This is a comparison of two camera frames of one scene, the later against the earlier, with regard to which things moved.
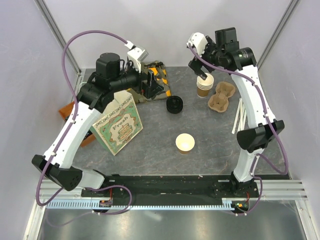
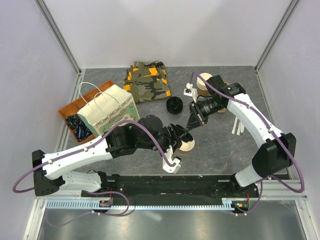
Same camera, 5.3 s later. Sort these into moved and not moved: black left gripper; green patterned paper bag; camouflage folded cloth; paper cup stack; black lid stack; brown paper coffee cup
Moved: black left gripper
Not moved: camouflage folded cloth; paper cup stack; brown paper coffee cup; green patterned paper bag; black lid stack
